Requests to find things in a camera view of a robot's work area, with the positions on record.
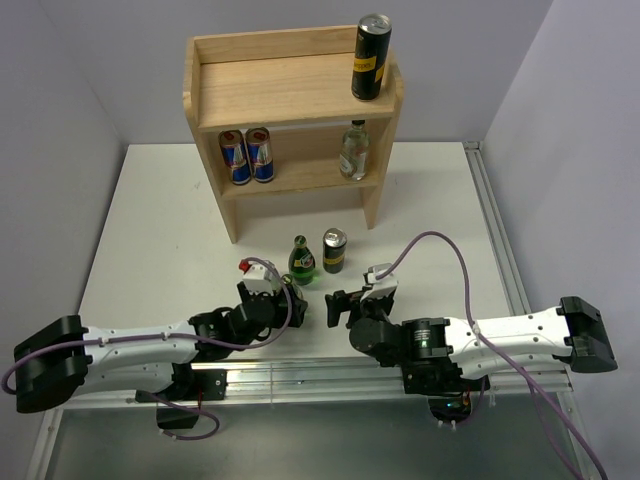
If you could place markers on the green bottle rear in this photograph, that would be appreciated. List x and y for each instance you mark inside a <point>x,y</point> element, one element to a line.
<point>302,264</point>

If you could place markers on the aluminium side rail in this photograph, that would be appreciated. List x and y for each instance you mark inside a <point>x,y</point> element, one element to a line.
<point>507,266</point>

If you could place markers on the green bottle front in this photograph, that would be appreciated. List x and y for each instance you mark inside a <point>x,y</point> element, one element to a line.
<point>292,285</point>

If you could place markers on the wooden two-tier shelf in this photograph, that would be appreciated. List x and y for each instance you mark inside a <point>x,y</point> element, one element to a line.
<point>297,84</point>

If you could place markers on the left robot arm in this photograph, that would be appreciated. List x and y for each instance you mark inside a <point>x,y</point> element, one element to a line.
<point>66,359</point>

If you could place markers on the black yellow Schweppes can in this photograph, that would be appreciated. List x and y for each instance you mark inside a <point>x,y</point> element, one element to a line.
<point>370,54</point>

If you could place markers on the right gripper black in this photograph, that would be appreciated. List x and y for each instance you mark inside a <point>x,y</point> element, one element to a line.
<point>341,301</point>

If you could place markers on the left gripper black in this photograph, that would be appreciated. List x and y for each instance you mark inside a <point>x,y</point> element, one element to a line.
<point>282,315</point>

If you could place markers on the green bottle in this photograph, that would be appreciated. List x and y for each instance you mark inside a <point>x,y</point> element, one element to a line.
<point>292,285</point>
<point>302,264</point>

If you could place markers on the left Red Bull can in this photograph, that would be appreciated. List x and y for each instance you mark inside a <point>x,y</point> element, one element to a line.
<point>234,155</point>

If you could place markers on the clear glass bottle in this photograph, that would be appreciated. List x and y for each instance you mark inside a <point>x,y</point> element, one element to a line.
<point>354,151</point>

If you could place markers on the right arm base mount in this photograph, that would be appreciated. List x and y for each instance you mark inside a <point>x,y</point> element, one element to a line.
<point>452,399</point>

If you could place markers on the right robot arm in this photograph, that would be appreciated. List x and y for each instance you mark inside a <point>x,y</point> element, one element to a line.
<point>446,355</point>

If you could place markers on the red bull can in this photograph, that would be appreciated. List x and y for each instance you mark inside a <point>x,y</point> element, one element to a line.
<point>234,155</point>
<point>260,154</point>

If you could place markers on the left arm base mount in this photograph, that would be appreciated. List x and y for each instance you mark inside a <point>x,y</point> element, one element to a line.
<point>181,405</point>

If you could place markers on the aluminium front rail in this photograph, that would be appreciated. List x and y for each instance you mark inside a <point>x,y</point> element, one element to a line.
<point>350,379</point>

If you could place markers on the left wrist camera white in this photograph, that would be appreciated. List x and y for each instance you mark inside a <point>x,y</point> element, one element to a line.
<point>260,277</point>

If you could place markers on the right Red Bull can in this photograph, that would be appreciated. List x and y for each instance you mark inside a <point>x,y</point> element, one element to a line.
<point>260,154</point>

